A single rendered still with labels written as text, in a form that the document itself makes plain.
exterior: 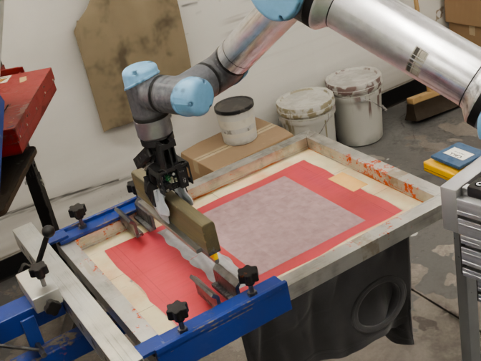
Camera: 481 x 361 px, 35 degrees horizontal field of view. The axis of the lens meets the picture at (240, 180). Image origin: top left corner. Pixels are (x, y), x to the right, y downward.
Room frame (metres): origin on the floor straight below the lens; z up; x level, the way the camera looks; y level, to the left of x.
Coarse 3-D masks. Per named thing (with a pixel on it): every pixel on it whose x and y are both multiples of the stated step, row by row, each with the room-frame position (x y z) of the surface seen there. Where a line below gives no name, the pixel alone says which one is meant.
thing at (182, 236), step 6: (144, 204) 1.60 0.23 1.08; (150, 210) 1.57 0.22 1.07; (156, 216) 1.53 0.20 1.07; (162, 222) 1.50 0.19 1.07; (168, 228) 1.48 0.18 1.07; (174, 228) 1.46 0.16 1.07; (174, 234) 1.45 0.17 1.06; (180, 234) 1.43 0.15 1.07; (180, 240) 1.43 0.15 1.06; (186, 240) 1.41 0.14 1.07; (192, 240) 1.40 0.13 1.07; (192, 246) 1.38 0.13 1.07; (198, 246) 1.37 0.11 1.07; (198, 252) 1.36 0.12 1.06
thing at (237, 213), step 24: (288, 168) 1.87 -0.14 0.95; (312, 168) 1.84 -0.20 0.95; (240, 192) 1.79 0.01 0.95; (264, 192) 1.76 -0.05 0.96; (288, 192) 1.74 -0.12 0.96; (312, 192) 1.71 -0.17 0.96; (216, 216) 1.69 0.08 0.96; (240, 216) 1.66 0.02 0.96; (264, 216) 1.64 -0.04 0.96; (144, 240) 1.65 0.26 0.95; (120, 264) 1.56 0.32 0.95; (144, 264) 1.54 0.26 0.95; (168, 264) 1.51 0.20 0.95
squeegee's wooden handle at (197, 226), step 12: (144, 192) 1.60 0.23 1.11; (168, 192) 1.51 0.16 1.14; (168, 204) 1.48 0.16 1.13; (180, 204) 1.45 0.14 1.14; (180, 216) 1.43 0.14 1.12; (192, 216) 1.38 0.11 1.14; (204, 216) 1.37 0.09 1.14; (180, 228) 1.45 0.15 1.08; (192, 228) 1.39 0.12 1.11; (204, 228) 1.34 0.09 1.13; (204, 240) 1.34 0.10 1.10; (216, 240) 1.35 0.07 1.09; (204, 252) 1.36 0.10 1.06; (216, 252) 1.35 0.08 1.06
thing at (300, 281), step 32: (256, 160) 1.89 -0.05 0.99; (352, 160) 1.78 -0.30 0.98; (192, 192) 1.80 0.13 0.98; (416, 192) 1.57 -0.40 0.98; (384, 224) 1.44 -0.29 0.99; (416, 224) 1.43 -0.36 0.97; (64, 256) 1.62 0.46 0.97; (320, 256) 1.36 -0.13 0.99; (352, 256) 1.36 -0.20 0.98; (96, 288) 1.42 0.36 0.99; (288, 288) 1.28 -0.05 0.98; (128, 320) 1.28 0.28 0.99
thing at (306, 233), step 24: (336, 192) 1.68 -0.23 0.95; (360, 192) 1.66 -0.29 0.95; (288, 216) 1.61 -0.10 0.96; (312, 216) 1.59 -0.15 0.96; (336, 216) 1.57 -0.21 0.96; (360, 216) 1.55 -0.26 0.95; (384, 216) 1.52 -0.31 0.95; (240, 240) 1.55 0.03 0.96; (264, 240) 1.53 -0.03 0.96; (288, 240) 1.51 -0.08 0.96; (312, 240) 1.49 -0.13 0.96; (336, 240) 1.47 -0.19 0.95; (240, 264) 1.45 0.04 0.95; (264, 264) 1.43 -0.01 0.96; (288, 264) 1.41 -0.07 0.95; (144, 288) 1.44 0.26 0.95; (168, 288) 1.42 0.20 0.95; (192, 288) 1.40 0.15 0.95; (240, 288) 1.36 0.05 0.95; (192, 312) 1.31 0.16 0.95
